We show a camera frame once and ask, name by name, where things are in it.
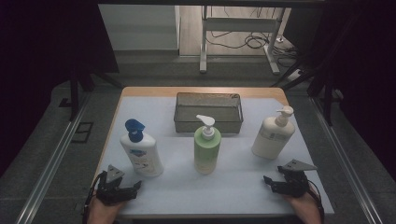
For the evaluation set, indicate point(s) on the person's left hand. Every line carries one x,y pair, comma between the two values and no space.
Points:
101,214

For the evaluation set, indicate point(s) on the white desk frame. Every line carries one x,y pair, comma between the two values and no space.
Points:
239,25

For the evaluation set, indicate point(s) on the green pump bottle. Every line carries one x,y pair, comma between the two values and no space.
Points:
207,152

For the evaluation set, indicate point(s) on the aluminium floor rail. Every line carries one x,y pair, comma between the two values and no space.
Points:
345,161
46,174

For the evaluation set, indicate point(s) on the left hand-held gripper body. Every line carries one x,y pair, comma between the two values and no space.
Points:
109,193

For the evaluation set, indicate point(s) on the metal mesh basket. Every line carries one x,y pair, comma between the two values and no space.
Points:
208,123

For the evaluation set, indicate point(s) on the white bottle with blue cap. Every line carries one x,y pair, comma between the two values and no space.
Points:
141,155

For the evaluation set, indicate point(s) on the cream pump bottle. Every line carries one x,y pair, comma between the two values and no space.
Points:
272,140

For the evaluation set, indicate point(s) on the person's right hand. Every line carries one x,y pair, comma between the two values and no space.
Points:
308,208

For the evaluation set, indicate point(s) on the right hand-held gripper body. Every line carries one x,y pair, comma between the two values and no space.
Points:
295,183

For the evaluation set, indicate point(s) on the dark metal stand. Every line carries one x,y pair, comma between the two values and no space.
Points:
327,99
74,93

